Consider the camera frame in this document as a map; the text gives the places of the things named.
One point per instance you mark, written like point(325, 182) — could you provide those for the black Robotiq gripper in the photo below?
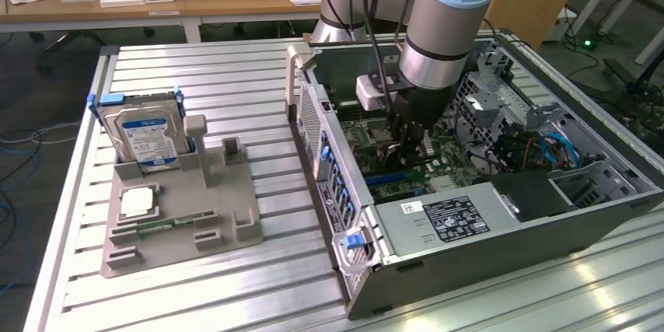
point(415, 114)

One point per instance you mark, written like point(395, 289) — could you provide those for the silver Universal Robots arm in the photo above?
point(445, 17)

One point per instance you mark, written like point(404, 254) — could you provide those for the CPU socket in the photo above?
point(376, 131)

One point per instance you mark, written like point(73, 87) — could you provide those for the perforated metal disk bay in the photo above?
point(489, 110)

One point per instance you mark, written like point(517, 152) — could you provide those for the green motherboard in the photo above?
point(456, 165)

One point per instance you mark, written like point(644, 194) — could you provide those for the blue expansion slot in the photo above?
point(384, 179)

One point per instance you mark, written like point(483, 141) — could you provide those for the silver chipset heatsink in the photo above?
point(445, 183)

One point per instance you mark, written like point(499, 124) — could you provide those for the grey power supply unit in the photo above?
point(404, 231)

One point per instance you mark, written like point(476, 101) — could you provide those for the blue case latch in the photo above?
point(352, 241)

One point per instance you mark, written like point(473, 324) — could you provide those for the device with green light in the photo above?
point(587, 42)

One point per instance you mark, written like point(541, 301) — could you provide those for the open dark PC case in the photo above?
point(467, 270)

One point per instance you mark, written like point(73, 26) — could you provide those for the black floor stand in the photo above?
point(643, 83)

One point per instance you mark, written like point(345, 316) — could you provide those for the hard disk with blue carrier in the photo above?
point(148, 133)

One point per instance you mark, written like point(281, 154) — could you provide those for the grey parts rack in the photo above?
point(176, 238)

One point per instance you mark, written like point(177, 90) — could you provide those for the green RAM stick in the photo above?
point(155, 227)

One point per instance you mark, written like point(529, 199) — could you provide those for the silver CPU chip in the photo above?
point(137, 203)

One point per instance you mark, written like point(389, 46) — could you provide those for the black chair base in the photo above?
point(61, 46)

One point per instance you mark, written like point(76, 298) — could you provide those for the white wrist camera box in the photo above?
point(371, 95)

